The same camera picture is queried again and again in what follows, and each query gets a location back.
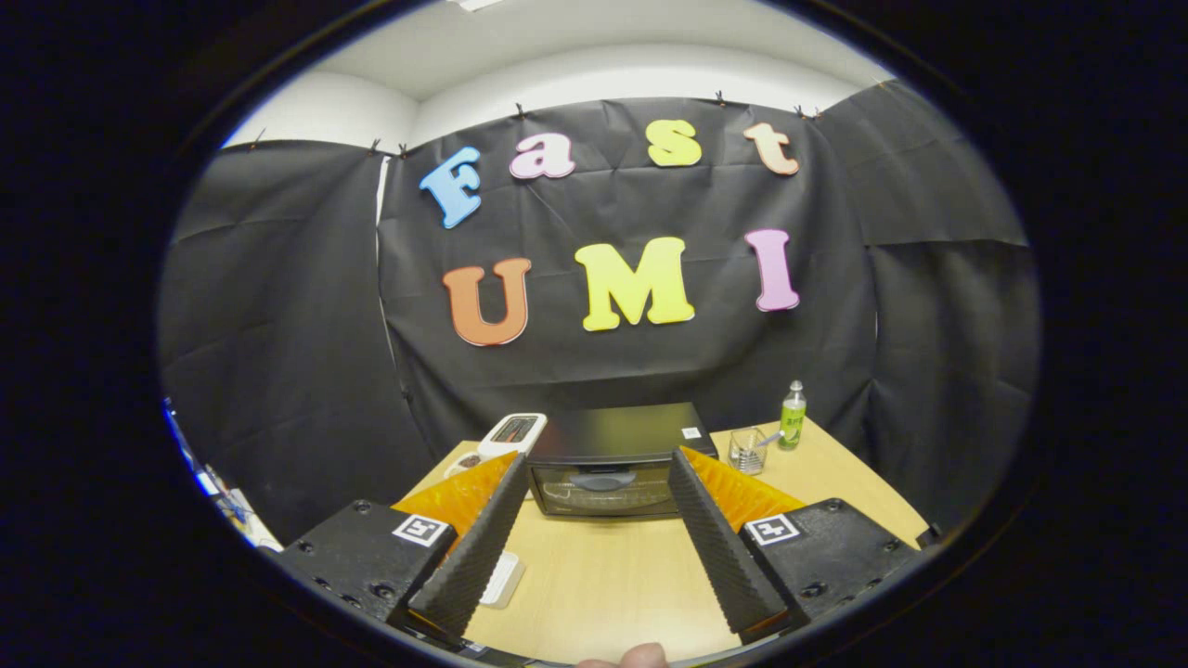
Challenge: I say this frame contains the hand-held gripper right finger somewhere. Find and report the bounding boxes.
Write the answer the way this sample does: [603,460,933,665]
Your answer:
[668,446,934,645]

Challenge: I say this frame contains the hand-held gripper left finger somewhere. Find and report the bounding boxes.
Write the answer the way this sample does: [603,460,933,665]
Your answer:
[275,451,529,648]

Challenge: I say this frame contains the black toaster oven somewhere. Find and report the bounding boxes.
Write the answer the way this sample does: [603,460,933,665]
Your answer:
[524,402,720,519]

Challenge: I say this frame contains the white pop-up toaster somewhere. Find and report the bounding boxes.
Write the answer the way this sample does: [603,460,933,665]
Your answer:
[476,413,549,458]

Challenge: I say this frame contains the small white plate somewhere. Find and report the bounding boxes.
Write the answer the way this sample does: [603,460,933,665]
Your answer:
[478,552,526,610]

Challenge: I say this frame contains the clear drinking glass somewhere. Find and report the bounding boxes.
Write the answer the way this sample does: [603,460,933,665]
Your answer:
[729,427,769,476]

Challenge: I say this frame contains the green label drink bottle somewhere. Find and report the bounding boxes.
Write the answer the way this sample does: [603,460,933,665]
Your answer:
[778,379,808,452]

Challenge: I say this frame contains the colourful printed papers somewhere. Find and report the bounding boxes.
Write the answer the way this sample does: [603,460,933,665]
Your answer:
[165,399,281,551]

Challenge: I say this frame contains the row of small cloth clips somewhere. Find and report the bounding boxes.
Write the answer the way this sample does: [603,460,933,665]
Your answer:
[249,88,827,157]

